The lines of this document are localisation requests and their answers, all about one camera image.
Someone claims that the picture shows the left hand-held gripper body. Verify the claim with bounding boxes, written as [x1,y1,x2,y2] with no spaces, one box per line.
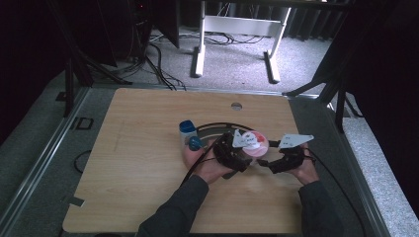
[212,128,252,173]

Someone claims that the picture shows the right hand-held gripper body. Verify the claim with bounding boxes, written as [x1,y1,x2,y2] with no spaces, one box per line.
[277,132,315,173]

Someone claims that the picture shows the round jar with pink-white lid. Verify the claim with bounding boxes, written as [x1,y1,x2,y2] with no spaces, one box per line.
[241,130,270,159]

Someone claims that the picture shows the dark metal corner shelf rack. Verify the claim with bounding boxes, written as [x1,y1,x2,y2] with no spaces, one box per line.
[193,121,282,181]

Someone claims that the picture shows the pink bottle with blue cap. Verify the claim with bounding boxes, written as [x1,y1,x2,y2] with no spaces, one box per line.
[186,135,205,153]

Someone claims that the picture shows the white bottle with blue cap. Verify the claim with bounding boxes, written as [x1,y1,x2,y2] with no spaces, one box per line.
[178,119,199,146]

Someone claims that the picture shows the person's right hand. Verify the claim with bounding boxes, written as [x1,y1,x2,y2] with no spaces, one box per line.
[289,145,320,187]

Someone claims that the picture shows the person's left hand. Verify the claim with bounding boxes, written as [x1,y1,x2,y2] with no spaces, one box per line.
[182,139,233,186]

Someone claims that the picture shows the black metal stand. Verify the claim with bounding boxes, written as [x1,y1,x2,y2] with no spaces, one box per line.
[282,48,364,133]
[45,0,133,119]

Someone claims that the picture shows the dark curtain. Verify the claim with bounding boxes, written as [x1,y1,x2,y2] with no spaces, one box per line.
[329,0,419,215]
[0,0,68,146]

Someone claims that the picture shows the dark equipment cabinet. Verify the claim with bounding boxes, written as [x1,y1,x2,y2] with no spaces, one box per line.
[97,0,181,65]

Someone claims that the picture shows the grey tape piece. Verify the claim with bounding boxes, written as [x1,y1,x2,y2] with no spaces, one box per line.
[60,195,85,208]

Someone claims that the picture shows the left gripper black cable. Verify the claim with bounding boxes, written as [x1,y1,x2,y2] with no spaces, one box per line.
[179,137,225,190]

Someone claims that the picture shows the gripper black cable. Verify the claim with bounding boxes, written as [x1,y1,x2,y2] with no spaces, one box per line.
[305,148,368,237]
[179,137,225,190]

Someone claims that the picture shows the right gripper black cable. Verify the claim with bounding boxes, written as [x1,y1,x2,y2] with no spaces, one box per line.
[305,148,368,237]

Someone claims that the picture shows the metal rail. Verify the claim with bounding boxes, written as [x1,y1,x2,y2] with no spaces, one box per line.
[0,86,91,233]
[324,101,393,237]

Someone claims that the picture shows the bundle of black floor cables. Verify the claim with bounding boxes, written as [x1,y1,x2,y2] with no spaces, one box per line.
[108,29,188,92]

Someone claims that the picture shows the cables under white desk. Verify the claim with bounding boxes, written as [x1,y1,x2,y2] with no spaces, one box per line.
[179,30,267,47]

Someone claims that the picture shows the white desk frame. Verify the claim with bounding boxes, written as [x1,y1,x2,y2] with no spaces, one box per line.
[190,0,293,85]

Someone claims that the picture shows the black cable loop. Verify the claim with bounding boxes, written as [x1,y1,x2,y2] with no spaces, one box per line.
[73,149,93,175]

